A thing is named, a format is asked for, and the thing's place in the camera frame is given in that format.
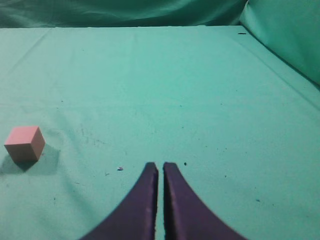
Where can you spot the pink cube block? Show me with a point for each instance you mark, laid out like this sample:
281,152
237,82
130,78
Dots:
25,144

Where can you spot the green table cloth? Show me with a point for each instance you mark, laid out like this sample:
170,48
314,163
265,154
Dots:
242,126

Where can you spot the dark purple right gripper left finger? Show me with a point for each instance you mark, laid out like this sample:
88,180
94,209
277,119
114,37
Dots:
135,217

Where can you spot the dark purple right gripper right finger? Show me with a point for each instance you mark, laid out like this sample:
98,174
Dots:
186,217

